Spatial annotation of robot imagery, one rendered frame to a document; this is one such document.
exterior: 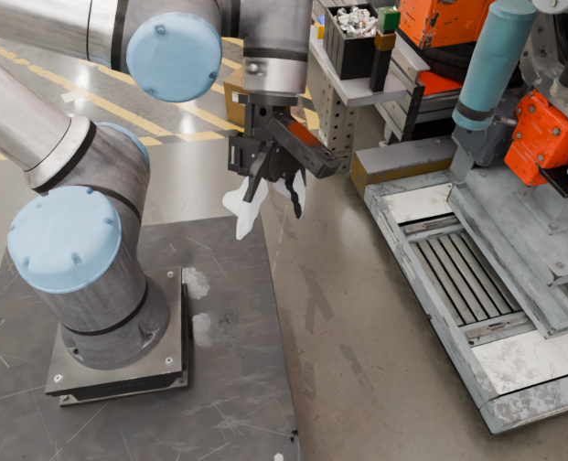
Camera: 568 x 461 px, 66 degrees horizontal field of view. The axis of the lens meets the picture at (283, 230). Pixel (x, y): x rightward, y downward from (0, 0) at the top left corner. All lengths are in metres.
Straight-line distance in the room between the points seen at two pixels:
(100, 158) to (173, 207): 0.81
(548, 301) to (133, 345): 0.99
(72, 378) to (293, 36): 0.65
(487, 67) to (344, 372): 0.78
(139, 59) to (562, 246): 1.11
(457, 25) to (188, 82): 0.95
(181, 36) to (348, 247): 1.05
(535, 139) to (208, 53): 0.81
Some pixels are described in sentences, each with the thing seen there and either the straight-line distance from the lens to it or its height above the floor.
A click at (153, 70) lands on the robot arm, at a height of 0.87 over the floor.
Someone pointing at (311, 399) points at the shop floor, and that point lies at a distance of 1.16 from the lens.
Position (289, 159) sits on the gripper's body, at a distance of 0.65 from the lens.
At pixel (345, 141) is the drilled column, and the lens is 1.56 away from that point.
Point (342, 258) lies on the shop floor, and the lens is 1.38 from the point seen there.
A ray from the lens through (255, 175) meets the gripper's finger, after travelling 0.60.
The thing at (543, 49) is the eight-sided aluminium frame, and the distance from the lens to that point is 1.17.
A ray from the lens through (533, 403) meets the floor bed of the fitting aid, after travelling 1.21.
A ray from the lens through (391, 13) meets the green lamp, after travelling 1.14.
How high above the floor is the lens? 1.10
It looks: 50 degrees down
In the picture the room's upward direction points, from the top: straight up
